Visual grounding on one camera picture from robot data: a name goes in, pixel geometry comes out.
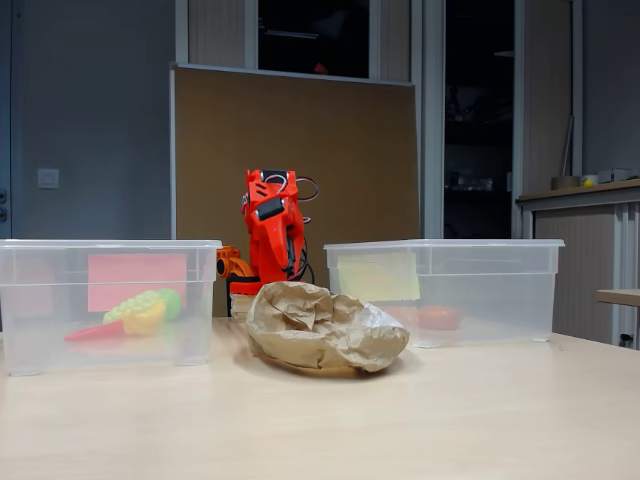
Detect green toy apple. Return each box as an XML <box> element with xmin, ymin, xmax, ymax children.
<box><xmin>158</xmin><ymin>288</ymin><xmax>184</xmax><ymax>321</ymax></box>

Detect yellow toy banana bunch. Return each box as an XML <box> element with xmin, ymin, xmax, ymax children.
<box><xmin>122</xmin><ymin>298</ymin><xmax>167</xmax><ymax>336</ymax></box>

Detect orange toy croissant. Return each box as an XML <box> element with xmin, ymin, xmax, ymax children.
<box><xmin>383</xmin><ymin>304</ymin><xmax>420</xmax><ymax>329</ymax></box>

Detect light green toy grapes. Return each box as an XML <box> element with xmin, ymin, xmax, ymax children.
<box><xmin>102</xmin><ymin>290</ymin><xmax>164</xmax><ymax>324</ymax></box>

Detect brown toy donut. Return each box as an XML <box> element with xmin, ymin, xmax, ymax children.
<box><xmin>417</xmin><ymin>304</ymin><xmax>461</xmax><ymax>331</ymax></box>

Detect red toy chili pepper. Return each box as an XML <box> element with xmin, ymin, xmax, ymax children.
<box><xmin>63</xmin><ymin>319</ymin><xmax>125</xmax><ymax>344</ymax></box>

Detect yellow-green paper label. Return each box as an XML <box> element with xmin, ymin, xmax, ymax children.
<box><xmin>337</xmin><ymin>252</ymin><xmax>421</xmax><ymax>303</ymax></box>

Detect pink paper label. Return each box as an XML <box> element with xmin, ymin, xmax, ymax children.
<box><xmin>87</xmin><ymin>253</ymin><xmax>189</xmax><ymax>314</ymax></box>

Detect clear plastic bin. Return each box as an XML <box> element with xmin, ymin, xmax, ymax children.
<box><xmin>323</xmin><ymin>238</ymin><xmax>566</xmax><ymax>350</ymax></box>
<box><xmin>0</xmin><ymin>238</ymin><xmax>224</xmax><ymax>377</ymax></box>

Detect wooden base block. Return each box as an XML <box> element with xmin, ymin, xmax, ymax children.
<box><xmin>229</xmin><ymin>293</ymin><xmax>259</xmax><ymax>317</ymax></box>

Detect crumpled brown paper bag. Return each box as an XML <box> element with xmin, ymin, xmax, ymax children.
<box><xmin>244</xmin><ymin>280</ymin><xmax>412</xmax><ymax>374</ymax></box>

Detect brown cork pin board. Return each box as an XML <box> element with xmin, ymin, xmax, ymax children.
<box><xmin>169</xmin><ymin>62</ymin><xmax>420</xmax><ymax>318</ymax></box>

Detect clear plastic film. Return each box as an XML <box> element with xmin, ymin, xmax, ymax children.
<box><xmin>359</xmin><ymin>303</ymin><xmax>404</xmax><ymax>332</ymax></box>

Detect dark window pane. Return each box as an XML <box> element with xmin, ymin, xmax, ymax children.
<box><xmin>257</xmin><ymin>0</ymin><xmax>371</xmax><ymax>80</ymax></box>

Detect dark glass door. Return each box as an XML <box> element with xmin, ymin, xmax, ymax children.
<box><xmin>443</xmin><ymin>0</ymin><xmax>516</xmax><ymax>240</ymax></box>

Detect grey roller shutter cabinet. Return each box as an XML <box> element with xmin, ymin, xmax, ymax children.
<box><xmin>515</xmin><ymin>178</ymin><xmax>640</xmax><ymax>346</ymax></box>

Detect wooden side table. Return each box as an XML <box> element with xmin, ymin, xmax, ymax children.
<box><xmin>595</xmin><ymin>288</ymin><xmax>640</xmax><ymax>307</ymax></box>

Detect orange clamp with ring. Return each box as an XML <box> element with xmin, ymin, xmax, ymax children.
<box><xmin>216</xmin><ymin>244</ymin><xmax>256</xmax><ymax>281</ymax></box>

